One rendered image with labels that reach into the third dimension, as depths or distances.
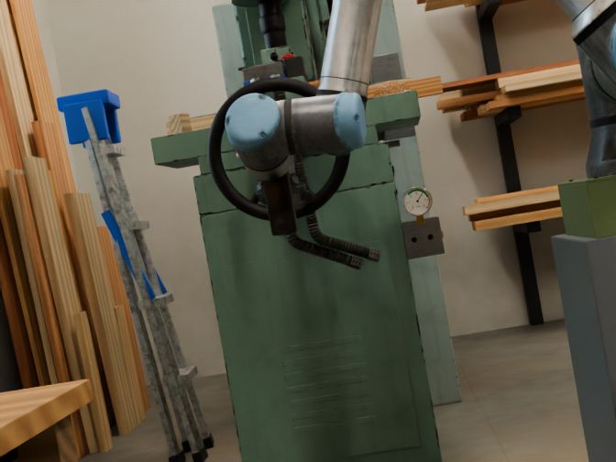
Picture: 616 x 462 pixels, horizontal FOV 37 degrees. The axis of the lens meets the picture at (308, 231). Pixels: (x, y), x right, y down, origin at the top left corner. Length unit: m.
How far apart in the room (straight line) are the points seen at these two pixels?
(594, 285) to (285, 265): 0.76
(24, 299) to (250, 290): 1.40
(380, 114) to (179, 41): 2.68
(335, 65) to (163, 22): 3.09
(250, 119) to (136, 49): 3.22
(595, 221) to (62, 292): 2.15
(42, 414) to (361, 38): 0.93
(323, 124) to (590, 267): 0.48
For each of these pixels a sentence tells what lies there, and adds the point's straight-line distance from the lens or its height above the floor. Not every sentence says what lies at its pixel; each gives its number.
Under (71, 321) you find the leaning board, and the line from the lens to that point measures 3.30.
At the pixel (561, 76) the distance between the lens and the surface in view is 3.99.
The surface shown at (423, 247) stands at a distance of 1.98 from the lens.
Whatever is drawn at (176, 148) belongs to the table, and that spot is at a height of 0.87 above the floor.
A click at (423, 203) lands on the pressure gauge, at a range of 1.96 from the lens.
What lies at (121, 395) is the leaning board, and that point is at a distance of 3.52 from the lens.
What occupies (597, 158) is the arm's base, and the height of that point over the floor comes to 0.68.
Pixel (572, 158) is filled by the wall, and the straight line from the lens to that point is 4.54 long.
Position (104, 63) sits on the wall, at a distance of 4.69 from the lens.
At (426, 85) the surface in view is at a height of 0.92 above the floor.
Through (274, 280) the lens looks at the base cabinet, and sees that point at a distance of 2.04.
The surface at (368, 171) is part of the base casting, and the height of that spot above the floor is 0.74.
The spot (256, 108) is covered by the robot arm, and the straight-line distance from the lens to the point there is 1.47.
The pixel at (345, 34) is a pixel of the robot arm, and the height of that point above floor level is 0.96.
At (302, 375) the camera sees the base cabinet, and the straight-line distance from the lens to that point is 2.06.
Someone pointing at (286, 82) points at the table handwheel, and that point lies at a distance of 1.86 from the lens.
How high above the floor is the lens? 0.65
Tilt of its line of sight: level
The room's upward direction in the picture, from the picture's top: 10 degrees counter-clockwise
